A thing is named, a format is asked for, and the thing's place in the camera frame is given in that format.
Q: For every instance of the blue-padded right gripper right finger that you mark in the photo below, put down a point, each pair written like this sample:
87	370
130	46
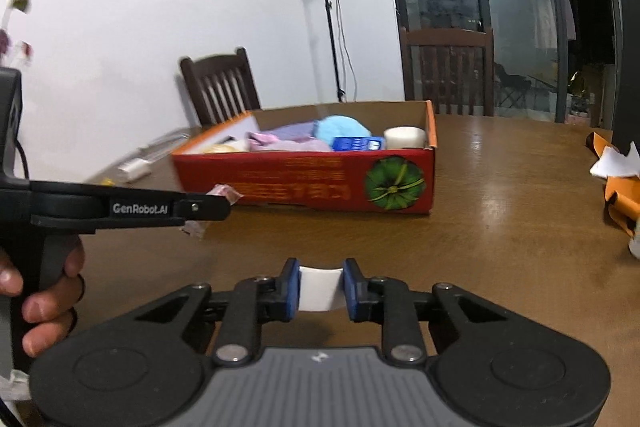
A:
391	304

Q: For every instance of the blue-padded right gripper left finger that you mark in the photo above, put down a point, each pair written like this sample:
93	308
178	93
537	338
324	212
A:
252	303

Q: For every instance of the white foam block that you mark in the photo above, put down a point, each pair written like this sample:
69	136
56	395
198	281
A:
320	290

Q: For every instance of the small pink candy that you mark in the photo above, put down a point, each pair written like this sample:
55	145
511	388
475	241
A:
213	206

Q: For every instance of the blue tissue pack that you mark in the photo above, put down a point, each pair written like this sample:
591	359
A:
358	143

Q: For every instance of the lavender knitted soft roll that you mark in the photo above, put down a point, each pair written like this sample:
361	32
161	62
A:
299	132

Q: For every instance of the person's left hand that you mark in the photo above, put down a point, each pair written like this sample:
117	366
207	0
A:
51	312

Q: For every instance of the small yellow dried petals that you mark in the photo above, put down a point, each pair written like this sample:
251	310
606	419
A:
107	180

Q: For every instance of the white power adapter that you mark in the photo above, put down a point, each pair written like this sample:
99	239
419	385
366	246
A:
133	170

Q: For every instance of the red cardboard fruit box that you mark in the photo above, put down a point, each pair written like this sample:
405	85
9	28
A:
399	180

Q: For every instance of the yellow sponge in box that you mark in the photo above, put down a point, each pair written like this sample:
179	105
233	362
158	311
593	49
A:
228	146

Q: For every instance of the pink satin cloth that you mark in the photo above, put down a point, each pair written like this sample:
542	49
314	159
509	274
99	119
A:
268	142

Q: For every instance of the white tape roll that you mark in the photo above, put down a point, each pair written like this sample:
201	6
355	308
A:
399	138

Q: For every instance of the light blue fluffy ball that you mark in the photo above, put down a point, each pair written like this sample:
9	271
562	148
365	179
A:
335	127

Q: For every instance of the dark wooden chair left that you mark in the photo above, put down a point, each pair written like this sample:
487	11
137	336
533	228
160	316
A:
220	86

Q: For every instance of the dark wooden chair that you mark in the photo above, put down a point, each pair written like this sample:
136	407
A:
453	68
220	86

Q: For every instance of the dark wooden chair centre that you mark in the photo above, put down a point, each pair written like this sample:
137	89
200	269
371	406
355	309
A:
453	68

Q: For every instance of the orange and white wrapper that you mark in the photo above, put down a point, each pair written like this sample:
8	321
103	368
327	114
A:
621	191

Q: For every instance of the black monitor back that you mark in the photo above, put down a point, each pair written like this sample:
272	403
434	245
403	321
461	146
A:
626	125

